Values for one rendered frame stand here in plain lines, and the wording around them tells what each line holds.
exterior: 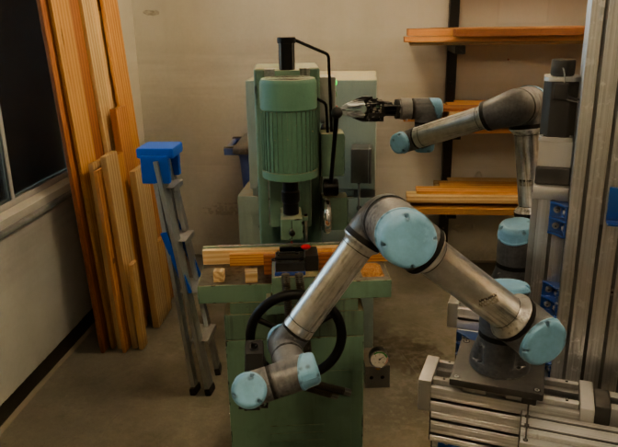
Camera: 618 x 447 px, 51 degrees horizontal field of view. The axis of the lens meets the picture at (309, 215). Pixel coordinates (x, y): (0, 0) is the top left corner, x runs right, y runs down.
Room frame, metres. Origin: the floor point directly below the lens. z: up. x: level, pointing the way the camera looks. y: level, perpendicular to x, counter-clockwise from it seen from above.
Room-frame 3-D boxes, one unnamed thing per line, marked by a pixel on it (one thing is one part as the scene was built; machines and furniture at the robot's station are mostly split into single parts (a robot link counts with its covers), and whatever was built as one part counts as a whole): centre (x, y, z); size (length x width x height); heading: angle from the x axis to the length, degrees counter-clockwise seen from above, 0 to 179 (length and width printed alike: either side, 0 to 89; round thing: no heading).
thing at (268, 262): (1.91, 0.02, 0.93); 0.25 x 0.01 x 0.07; 93
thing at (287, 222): (2.02, 0.06, 1.03); 0.14 x 0.07 x 0.09; 3
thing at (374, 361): (1.80, -0.21, 0.65); 0.06 x 0.04 x 0.08; 93
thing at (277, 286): (1.81, 0.04, 0.92); 0.15 x 0.13 x 0.09; 93
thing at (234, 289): (1.89, 0.05, 0.87); 0.61 x 0.30 x 0.06; 93
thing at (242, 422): (2.12, 0.06, 0.36); 0.58 x 0.45 x 0.71; 3
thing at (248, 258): (2.00, -0.04, 0.92); 0.60 x 0.02 x 0.04; 93
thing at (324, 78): (2.33, -0.07, 1.40); 0.10 x 0.06 x 0.16; 3
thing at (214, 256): (2.02, 0.05, 0.93); 0.60 x 0.02 x 0.05; 93
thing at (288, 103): (2.00, 0.06, 1.35); 0.18 x 0.18 x 0.31
